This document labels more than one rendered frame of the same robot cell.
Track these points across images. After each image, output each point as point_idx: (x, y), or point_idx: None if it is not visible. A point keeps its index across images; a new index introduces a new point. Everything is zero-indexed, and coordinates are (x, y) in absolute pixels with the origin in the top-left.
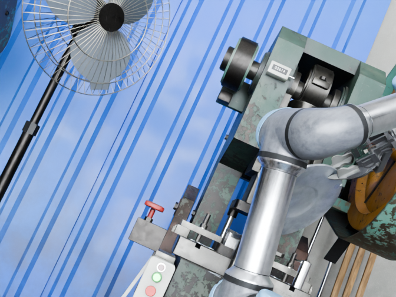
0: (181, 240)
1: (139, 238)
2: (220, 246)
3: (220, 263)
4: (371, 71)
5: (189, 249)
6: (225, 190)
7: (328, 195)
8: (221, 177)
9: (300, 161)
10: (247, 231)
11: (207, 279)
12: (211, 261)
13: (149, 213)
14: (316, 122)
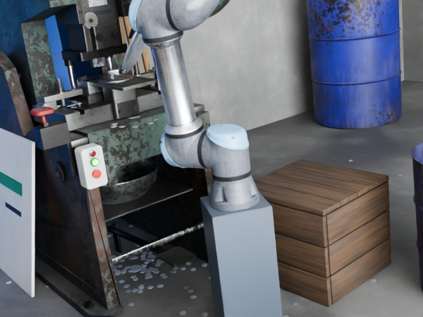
0: (68, 117)
1: (51, 143)
2: (89, 98)
3: (105, 112)
4: None
5: (78, 119)
6: (41, 43)
7: None
8: (31, 34)
9: (181, 31)
10: (170, 99)
11: (113, 132)
12: (98, 116)
13: (43, 119)
14: (193, 4)
